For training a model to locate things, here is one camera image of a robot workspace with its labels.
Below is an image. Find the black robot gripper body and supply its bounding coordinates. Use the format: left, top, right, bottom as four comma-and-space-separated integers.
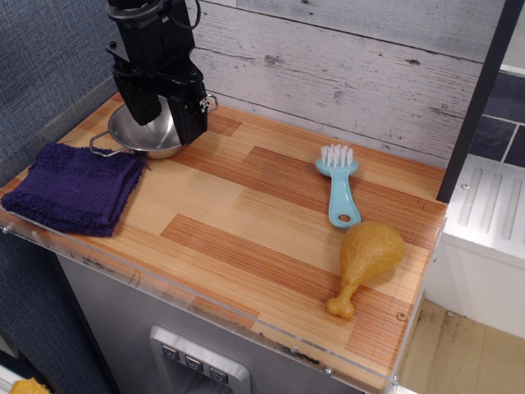
106, 7, 205, 101

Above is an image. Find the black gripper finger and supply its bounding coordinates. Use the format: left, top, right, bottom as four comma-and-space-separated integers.
116, 77, 161, 126
167, 91, 208, 145

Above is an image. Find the yellow plastic chicken drumstick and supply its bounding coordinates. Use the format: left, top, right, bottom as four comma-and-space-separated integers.
326, 221, 405, 319

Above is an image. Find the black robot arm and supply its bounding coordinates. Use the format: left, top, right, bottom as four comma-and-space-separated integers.
106, 1, 208, 145

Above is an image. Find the silver metal colander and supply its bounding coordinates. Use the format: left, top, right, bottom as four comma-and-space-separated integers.
89, 94, 219, 159

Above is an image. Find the purple folded cloth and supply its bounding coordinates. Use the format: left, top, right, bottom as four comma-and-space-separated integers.
1, 144, 144, 237

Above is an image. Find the light blue dish brush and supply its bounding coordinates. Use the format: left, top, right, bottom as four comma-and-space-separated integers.
315, 144, 361, 230

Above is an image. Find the clear acrylic edge guard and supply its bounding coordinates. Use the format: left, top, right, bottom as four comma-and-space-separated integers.
0, 207, 401, 391

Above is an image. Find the grey toy appliance cabinet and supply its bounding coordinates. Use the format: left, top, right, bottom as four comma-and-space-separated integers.
55, 250, 411, 394

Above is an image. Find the silver dispenser button panel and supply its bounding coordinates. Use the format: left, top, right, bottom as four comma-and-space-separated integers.
149, 325, 252, 393

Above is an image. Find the yellow object bottom corner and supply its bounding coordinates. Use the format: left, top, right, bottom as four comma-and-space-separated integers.
9, 378, 51, 394

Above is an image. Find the white toy sink unit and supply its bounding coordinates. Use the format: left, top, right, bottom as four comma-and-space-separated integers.
424, 155, 524, 337

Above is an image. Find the black vertical post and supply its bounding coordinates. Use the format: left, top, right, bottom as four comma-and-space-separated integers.
436, 0, 524, 203

